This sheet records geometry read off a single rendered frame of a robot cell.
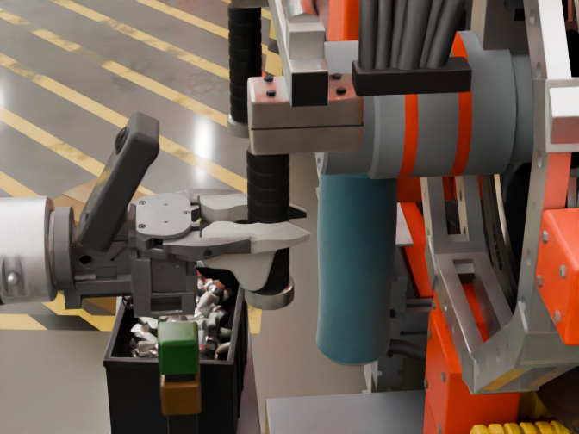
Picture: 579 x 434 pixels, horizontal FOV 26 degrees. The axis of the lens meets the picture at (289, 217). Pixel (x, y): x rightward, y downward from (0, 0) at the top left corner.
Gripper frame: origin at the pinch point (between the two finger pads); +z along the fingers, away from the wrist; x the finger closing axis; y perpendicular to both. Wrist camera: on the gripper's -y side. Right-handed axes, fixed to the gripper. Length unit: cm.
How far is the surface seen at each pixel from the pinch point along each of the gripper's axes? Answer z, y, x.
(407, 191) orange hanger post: 21, 29, -55
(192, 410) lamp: -9.3, 25.1, -6.2
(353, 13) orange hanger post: 13, 3, -56
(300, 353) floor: 10, 83, -94
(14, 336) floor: -43, 83, -104
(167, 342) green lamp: -11.4, 16.9, -6.5
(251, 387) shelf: -2.4, 37.9, -26.1
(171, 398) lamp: -11.2, 23.4, -6.2
